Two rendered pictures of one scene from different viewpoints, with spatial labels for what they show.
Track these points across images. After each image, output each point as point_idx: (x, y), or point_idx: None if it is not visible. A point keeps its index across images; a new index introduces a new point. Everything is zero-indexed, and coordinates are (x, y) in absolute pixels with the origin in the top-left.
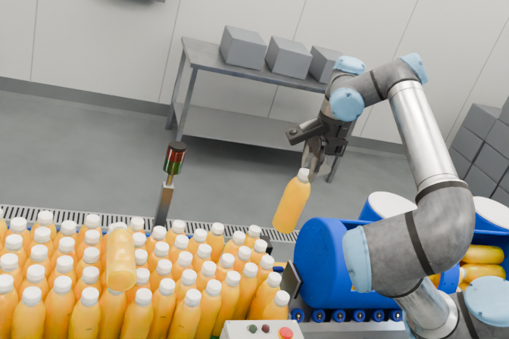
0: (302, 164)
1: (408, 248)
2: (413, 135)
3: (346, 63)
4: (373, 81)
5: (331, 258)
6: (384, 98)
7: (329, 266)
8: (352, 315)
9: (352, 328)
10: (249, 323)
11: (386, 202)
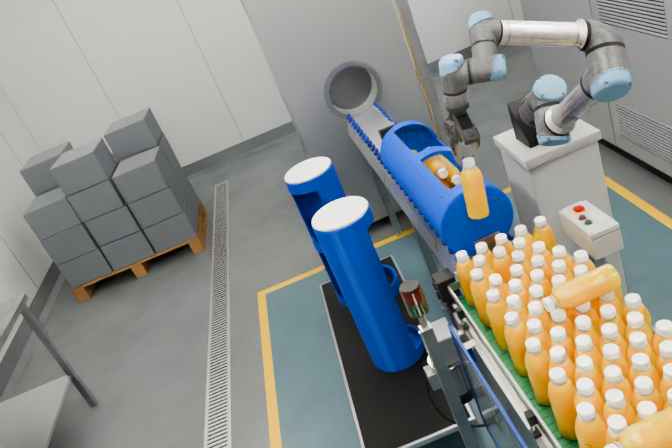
0: (461, 160)
1: (623, 49)
2: (548, 30)
3: (459, 57)
4: (492, 41)
5: (492, 194)
6: None
7: (496, 198)
8: None
9: None
10: (583, 225)
11: (331, 219)
